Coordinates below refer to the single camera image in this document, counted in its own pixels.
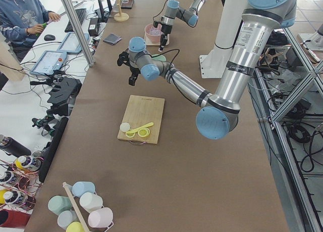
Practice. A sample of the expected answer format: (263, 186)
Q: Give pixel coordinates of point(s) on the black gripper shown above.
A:
(133, 71)
(165, 30)

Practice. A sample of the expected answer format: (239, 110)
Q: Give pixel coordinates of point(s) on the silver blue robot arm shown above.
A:
(219, 111)
(173, 11)

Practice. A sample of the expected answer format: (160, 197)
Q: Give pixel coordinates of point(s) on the clear ice cubes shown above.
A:
(154, 31)

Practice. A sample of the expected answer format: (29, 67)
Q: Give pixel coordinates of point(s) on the pink bowl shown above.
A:
(147, 26)

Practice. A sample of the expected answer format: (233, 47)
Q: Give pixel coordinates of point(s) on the mint green bowl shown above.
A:
(159, 58)

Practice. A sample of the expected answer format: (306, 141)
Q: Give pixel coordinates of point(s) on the yellow plastic spoon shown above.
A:
(130, 131)

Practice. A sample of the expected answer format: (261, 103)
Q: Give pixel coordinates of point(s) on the cream rectangular tray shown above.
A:
(149, 44)

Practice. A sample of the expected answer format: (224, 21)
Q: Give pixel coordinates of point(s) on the bamboo cutting board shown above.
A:
(140, 111)

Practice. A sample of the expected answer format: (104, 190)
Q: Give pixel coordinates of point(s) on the grey purple folded cloth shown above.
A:
(112, 39)

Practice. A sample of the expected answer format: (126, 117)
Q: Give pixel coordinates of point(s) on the wooden mug tree stand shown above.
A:
(120, 16)

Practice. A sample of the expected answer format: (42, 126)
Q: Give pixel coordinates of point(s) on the dark wooden tray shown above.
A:
(127, 4)

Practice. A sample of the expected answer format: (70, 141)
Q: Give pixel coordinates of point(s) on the lemon slice upper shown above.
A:
(143, 132)

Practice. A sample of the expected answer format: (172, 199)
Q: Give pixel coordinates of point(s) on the black power adapter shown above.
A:
(93, 28)

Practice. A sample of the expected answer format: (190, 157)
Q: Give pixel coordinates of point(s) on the blue teach pendant far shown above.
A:
(70, 44)

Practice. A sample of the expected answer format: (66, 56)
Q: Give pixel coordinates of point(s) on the blue teach pendant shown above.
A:
(70, 44)
(49, 62)

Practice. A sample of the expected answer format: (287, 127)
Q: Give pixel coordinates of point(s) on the blue teach pendant near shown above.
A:
(49, 62)

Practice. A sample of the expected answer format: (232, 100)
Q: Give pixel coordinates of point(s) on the black bar on table edge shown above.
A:
(52, 150)

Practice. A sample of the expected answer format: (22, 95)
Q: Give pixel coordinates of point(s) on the black computer mouse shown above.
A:
(49, 37)

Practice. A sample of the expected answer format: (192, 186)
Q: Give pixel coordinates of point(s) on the blue plastic cup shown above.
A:
(81, 187)

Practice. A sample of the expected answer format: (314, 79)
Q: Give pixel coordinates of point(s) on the person in blue hoodie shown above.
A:
(23, 21)

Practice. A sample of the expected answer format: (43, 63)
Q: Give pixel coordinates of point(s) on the wooden cup rack rod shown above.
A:
(75, 206)

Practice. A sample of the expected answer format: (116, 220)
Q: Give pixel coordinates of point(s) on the white plastic cup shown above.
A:
(91, 202)

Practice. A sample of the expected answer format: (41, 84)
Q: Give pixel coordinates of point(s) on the yellow paint bottle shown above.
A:
(29, 163)

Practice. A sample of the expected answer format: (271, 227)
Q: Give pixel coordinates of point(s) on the black thermos bottle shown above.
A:
(12, 147)

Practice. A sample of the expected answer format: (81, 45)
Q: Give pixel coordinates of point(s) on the pink plastic cup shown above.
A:
(100, 218)

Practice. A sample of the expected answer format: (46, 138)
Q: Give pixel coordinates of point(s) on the green plastic cup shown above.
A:
(59, 204)

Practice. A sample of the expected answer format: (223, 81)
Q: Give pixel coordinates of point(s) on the grey plastic cup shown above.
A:
(66, 218)

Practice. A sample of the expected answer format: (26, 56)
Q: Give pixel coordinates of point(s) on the white camera post base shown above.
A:
(213, 64)

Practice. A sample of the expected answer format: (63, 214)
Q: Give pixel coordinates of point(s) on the aluminium frame post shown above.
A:
(78, 31)

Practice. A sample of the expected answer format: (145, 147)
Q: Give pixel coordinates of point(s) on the copper wire bottle rack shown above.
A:
(20, 184)

